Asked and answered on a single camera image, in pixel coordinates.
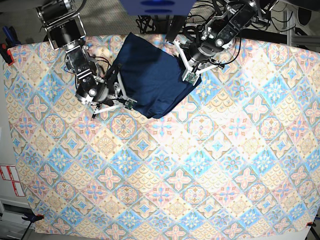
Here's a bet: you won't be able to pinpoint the green wrist camera board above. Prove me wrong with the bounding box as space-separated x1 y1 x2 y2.
184 72 199 86
124 99 137 110

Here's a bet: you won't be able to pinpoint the blue long-sleeve T-shirt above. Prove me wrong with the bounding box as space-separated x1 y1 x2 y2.
113 33 202 119

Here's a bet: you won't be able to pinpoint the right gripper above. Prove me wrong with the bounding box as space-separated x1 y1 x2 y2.
75 64 128 119

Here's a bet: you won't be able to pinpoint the patterned tile tablecloth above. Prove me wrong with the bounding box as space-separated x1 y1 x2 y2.
3 40 320 240

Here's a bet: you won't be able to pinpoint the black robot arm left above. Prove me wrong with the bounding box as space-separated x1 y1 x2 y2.
166 0 274 82

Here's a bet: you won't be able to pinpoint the black clamp bottom left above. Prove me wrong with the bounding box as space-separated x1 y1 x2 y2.
21 213 44 223

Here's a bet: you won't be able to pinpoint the blue clamp top left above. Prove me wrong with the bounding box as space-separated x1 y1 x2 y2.
2 26 21 47

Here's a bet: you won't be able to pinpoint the white red labels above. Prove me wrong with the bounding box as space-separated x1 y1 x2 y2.
0 164 25 197

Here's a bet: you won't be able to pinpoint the green wrist camera board left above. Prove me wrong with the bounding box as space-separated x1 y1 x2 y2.
184 72 199 86

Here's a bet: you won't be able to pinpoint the black red strap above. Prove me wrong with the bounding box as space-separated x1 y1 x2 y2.
165 15 185 42

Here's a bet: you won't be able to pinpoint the green wrist camera board right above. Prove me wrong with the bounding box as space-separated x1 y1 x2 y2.
124 99 137 110

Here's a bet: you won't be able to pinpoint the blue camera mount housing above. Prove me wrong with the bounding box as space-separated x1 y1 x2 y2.
120 0 196 16

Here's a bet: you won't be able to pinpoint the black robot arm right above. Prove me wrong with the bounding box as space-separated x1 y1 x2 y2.
36 0 134 117

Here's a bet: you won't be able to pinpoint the red black clamp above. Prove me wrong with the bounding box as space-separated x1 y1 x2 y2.
0 43 15 66

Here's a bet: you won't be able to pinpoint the black clamp bottom right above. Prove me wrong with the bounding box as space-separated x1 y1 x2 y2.
307 222 317 228

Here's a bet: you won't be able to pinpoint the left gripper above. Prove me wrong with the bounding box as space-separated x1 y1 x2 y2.
173 39 225 75

